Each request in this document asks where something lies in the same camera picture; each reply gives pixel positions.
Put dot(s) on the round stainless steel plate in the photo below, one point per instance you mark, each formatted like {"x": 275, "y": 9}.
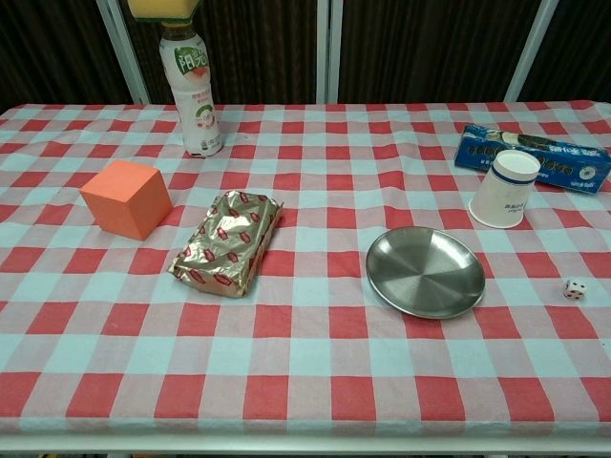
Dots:
{"x": 425, "y": 272}

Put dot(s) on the white paper cup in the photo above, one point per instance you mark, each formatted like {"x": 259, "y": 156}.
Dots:
{"x": 501, "y": 200}

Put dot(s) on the gold foil snack pack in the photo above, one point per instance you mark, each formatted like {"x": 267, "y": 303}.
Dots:
{"x": 224, "y": 243}

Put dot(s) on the small white die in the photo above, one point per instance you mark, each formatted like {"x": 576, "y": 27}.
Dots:
{"x": 574, "y": 289}

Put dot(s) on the blue cookie snack box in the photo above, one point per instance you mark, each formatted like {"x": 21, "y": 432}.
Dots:
{"x": 577, "y": 167}

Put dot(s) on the red white checkered tablecloth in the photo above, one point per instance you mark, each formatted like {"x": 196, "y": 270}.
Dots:
{"x": 310, "y": 358}

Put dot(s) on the orange foam cube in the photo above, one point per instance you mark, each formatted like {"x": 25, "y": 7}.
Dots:
{"x": 124, "y": 200}

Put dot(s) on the dark ribbed partition panel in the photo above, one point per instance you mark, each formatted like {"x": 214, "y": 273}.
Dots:
{"x": 582, "y": 47}
{"x": 429, "y": 47}
{"x": 262, "y": 47}
{"x": 48, "y": 47}

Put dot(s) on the yellow green sponge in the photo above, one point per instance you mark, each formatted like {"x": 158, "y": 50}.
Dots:
{"x": 162, "y": 9}

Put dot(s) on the aluminium partition frame post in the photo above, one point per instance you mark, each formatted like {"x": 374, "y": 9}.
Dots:
{"x": 121, "y": 47}
{"x": 323, "y": 47}
{"x": 531, "y": 47}

